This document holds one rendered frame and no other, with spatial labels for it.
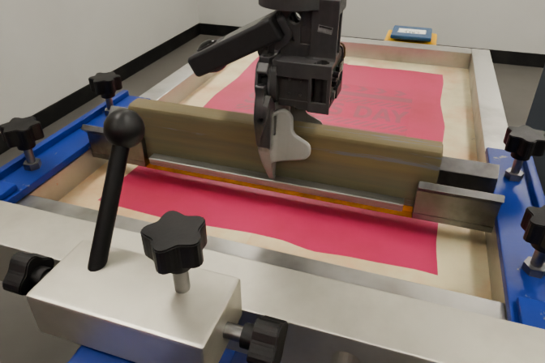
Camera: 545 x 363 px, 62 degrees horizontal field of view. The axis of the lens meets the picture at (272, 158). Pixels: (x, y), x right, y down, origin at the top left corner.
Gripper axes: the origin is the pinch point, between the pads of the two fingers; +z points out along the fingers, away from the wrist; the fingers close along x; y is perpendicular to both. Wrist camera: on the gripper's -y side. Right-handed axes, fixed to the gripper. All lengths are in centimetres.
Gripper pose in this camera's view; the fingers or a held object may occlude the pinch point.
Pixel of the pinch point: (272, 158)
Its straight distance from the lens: 56.3
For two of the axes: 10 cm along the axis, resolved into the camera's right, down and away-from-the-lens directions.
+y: 9.5, 1.7, -2.7
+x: 3.1, -4.9, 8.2
